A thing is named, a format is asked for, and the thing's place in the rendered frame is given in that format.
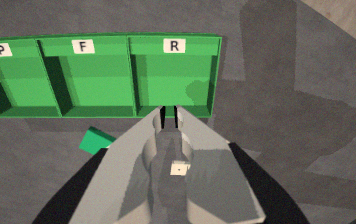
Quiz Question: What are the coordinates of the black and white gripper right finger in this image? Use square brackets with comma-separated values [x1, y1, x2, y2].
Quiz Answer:
[174, 104, 310, 224]

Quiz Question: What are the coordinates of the cream domino tile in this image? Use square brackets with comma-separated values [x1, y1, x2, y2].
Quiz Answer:
[171, 161, 191, 175]

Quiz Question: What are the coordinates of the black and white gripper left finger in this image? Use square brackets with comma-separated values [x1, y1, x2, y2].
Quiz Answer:
[32, 105, 166, 224]

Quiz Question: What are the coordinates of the green three-compartment bin rack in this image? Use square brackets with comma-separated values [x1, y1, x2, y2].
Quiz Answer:
[0, 32, 222, 118]

